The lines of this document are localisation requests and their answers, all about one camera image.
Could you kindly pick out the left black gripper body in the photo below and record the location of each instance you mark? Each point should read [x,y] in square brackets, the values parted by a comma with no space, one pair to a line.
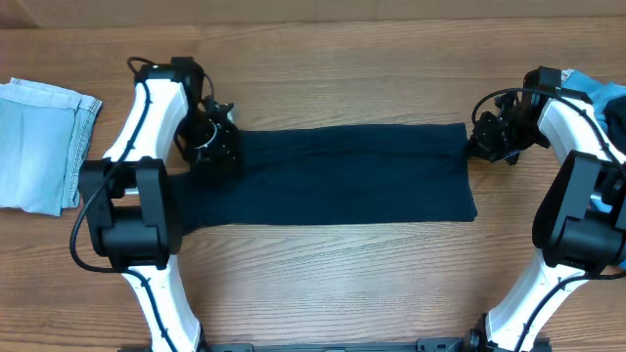
[221,142]

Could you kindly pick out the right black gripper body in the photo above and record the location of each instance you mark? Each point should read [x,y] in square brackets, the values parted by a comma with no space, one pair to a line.
[487,139]

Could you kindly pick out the dark navy t-shirt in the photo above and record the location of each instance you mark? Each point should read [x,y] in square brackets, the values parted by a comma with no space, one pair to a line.
[340,175]

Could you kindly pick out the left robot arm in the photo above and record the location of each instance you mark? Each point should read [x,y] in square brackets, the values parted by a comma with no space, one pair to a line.
[129,204]

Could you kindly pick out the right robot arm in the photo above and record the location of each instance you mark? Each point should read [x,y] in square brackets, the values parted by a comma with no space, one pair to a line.
[579,227]

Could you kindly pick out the crumpled blue denim garment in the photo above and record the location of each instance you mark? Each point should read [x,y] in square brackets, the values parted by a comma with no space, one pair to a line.
[599,93]

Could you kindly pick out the dark garment on denim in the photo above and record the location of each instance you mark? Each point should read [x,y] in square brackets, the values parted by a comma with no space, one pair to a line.
[615,113]

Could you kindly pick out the folded light blue jeans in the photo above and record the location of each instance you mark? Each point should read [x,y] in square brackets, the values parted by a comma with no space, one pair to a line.
[46,134]

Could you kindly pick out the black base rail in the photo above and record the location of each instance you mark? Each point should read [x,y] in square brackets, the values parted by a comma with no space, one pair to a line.
[432,344]

